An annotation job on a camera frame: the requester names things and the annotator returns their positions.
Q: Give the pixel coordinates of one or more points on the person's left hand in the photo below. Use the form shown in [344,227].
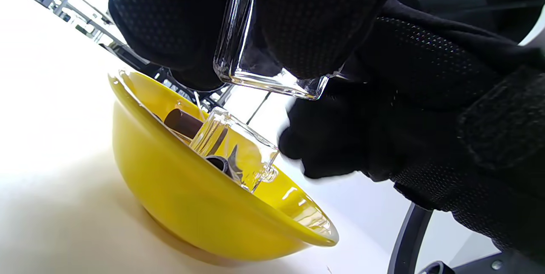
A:
[170,18]

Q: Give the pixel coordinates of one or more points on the brown perfume bottle cap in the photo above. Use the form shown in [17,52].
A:
[219,164]
[183,122]

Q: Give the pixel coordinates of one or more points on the clear glass perfume bottle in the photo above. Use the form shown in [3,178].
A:
[238,146]
[264,82]

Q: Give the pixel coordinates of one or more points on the yellow bowl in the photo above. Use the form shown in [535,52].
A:
[170,206]

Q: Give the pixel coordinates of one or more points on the black and white tracking controller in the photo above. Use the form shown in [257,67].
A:
[408,235]

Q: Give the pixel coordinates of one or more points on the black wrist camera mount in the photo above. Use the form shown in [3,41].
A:
[489,265]

